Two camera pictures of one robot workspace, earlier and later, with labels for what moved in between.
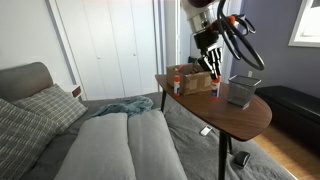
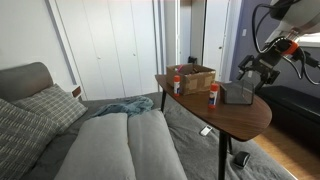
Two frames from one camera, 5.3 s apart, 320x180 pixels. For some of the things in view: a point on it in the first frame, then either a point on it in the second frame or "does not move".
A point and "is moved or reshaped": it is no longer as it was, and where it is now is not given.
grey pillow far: (154, 152) does not move
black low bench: (294, 113) does not move
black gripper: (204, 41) → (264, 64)
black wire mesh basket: (241, 90) is moved or reshaped
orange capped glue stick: (215, 89) is moved or reshaped
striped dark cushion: (24, 137) does not move
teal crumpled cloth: (125, 105) does not move
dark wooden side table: (221, 115) does not move
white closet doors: (112, 47) does not move
